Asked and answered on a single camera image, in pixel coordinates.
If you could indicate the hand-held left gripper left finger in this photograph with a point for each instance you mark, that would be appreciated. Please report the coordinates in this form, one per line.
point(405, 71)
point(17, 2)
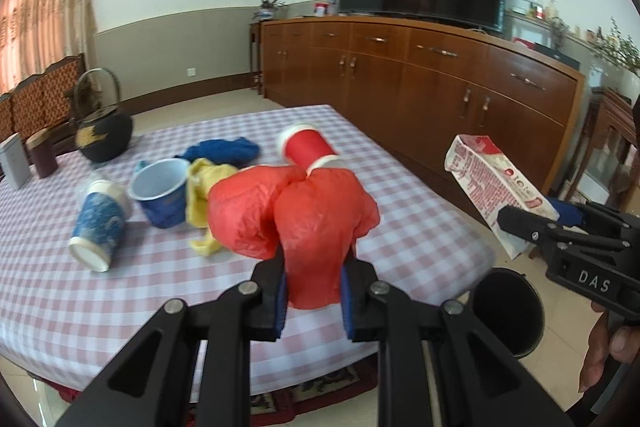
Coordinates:
point(280, 302)

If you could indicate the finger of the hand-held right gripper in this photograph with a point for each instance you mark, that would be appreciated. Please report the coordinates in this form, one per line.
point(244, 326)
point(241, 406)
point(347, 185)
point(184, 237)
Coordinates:
point(567, 213)
point(525, 227)

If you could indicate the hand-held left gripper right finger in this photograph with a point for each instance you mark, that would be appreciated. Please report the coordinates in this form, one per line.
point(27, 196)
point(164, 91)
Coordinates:
point(348, 307)

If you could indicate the red and white paper bag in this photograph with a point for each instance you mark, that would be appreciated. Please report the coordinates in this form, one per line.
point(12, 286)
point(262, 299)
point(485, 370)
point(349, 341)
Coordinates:
point(490, 182)

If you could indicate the red plastic bag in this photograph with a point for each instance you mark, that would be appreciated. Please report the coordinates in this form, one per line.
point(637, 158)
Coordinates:
point(310, 232)

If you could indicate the black trash bin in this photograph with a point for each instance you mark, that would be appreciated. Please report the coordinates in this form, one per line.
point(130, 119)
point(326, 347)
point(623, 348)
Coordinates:
point(505, 307)

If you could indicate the yellow towel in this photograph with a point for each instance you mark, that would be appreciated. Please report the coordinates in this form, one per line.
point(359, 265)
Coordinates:
point(197, 202)

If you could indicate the person's right hand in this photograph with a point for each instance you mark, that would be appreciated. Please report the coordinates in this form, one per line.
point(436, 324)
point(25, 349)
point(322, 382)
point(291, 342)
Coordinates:
point(595, 357)

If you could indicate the wooden side table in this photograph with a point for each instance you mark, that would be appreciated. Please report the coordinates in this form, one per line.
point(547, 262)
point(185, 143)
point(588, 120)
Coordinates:
point(607, 127)

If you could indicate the checkered tablecloth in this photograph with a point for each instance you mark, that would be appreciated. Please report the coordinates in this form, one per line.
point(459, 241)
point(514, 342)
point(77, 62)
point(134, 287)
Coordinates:
point(150, 297)

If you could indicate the plain blue cup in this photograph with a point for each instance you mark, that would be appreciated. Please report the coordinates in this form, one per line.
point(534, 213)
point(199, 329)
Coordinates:
point(165, 207)

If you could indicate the red paper cup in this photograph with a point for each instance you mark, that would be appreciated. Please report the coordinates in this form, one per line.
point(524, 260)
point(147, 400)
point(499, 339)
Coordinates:
point(307, 149)

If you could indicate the blue towel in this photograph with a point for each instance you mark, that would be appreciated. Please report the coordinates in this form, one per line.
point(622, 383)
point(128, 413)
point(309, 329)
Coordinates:
point(220, 151)

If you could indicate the wooden sideboard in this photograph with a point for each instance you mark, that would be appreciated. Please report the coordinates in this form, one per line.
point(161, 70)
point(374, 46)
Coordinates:
point(425, 87)

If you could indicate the green leafy plant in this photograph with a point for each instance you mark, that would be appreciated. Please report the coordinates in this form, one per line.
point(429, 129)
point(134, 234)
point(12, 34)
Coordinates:
point(620, 47)

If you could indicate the blue patterned paper cup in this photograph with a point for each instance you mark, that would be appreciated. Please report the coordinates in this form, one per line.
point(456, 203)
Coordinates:
point(97, 222)

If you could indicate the row of small bottles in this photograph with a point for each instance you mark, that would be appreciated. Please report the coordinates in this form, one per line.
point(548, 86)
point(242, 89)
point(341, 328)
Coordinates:
point(537, 9)

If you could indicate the black iron teapot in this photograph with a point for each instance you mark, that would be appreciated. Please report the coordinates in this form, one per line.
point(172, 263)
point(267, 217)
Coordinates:
point(102, 137)

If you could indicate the dark red canister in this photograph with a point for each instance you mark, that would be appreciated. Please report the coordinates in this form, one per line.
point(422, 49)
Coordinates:
point(42, 157)

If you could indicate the small potted plant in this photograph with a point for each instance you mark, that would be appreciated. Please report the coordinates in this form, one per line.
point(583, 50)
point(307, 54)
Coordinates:
point(267, 12)

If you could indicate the red and white tin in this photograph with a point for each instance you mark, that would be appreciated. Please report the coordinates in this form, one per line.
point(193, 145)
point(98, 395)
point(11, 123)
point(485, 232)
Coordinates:
point(320, 10)

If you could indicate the clear bottle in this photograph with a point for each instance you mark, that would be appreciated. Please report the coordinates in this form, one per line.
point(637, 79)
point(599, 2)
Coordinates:
point(333, 2)

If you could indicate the white box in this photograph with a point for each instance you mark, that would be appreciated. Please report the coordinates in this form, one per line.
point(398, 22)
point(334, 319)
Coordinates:
point(15, 162)

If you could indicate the wooden bench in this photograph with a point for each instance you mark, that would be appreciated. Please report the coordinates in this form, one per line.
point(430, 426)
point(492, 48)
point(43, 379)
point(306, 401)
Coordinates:
point(30, 99)

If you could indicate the beige curtain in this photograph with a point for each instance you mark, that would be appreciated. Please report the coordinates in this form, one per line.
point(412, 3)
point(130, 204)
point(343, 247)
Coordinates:
point(45, 7)

